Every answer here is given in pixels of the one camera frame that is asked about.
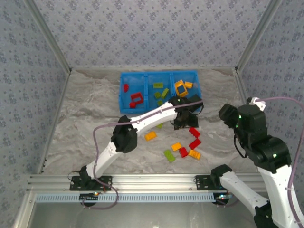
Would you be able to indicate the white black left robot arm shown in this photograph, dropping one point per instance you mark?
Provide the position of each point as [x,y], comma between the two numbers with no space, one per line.
[156,118]

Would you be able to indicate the yellow lego window frame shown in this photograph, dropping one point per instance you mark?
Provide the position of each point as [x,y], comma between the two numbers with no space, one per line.
[178,84]

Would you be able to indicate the blue three-compartment plastic bin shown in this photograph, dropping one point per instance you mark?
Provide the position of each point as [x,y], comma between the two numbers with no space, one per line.
[136,80]

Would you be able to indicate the small green lego brick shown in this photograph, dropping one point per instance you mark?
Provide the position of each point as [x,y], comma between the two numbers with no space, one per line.
[159,102]
[157,95]

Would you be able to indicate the aluminium frame bar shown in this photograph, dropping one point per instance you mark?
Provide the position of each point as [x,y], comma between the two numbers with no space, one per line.
[22,211]

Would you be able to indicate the aluminium table side rail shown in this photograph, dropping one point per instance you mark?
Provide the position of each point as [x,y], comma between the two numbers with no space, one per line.
[55,121]
[242,90]

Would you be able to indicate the aluminium corner post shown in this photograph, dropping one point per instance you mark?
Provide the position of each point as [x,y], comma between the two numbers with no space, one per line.
[48,35]
[257,35]

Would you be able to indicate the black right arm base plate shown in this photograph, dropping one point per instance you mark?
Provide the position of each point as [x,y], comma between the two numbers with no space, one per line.
[202,183]

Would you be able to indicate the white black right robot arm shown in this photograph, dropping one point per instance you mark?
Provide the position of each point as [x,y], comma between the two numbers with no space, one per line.
[237,190]

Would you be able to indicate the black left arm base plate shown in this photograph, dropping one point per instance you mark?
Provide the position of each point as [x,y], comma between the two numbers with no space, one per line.
[107,180]

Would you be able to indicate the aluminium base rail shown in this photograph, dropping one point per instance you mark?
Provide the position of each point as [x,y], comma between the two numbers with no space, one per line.
[152,181]

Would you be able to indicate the red lego window frame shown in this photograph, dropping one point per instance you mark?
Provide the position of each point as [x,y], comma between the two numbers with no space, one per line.
[135,96]

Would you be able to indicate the yellow lego brick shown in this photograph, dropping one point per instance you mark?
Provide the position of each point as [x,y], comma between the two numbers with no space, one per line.
[150,135]
[176,146]
[194,154]
[188,84]

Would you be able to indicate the small red lego brick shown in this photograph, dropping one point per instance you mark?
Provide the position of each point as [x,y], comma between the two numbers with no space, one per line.
[133,105]
[126,87]

